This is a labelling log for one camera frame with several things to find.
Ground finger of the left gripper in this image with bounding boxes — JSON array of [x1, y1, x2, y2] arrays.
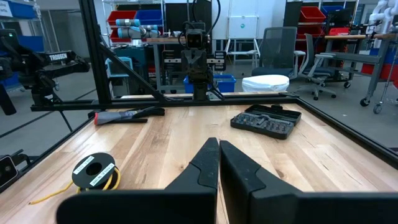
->
[[182, 51, 198, 84], [197, 51, 214, 84]]

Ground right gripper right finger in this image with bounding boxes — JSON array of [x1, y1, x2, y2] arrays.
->
[[220, 139, 398, 224]]

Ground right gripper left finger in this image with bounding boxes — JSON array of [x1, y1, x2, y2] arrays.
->
[[55, 136, 220, 224]]

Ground yellow cord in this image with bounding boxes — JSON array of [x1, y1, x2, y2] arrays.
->
[[29, 167, 121, 205]]

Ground blue floor tote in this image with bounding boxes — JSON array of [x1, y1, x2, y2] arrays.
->
[[183, 73, 237, 94]]

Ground white board on stand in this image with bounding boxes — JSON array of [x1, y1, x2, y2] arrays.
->
[[224, 15, 261, 62]]

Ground white trash bin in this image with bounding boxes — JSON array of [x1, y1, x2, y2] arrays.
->
[[241, 74, 290, 93]]

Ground grey mesh office chair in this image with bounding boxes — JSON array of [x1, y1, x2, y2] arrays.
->
[[251, 26, 307, 79]]

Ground blue shelf bin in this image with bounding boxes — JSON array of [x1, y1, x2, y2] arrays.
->
[[135, 9, 164, 26]]

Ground light blue chair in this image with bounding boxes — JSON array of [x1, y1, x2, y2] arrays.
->
[[105, 56, 134, 97]]

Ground open black bit case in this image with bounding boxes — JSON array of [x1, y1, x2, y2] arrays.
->
[[229, 104, 302, 140]]

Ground grey black work glove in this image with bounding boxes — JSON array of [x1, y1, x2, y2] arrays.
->
[[94, 106, 166, 126]]

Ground red shelf bin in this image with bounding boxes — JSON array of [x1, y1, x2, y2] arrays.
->
[[107, 10, 137, 43]]

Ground grey office chair with armrests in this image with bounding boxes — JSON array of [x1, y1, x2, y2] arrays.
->
[[295, 33, 340, 101]]

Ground metal rack with red bins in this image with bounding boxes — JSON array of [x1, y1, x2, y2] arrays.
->
[[297, 5, 351, 52]]

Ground blue storage bin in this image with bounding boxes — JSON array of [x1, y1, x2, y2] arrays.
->
[[320, 4, 345, 16]]

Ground wheeled wooden-top cart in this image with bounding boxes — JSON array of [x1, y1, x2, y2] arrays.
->
[[323, 32, 398, 114]]

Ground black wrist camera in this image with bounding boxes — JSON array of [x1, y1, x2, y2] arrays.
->
[[185, 28, 205, 49]]

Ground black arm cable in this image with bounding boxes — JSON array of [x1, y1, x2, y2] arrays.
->
[[178, 0, 222, 47]]

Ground black metal table frame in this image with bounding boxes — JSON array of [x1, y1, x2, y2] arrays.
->
[[29, 0, 398, 190]]

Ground black table camera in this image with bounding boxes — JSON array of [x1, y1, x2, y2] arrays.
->
[[0, 154, 19, 190]]

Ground blue wall bin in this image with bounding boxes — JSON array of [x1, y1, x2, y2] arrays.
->
[[0, 0, 39, 20]]

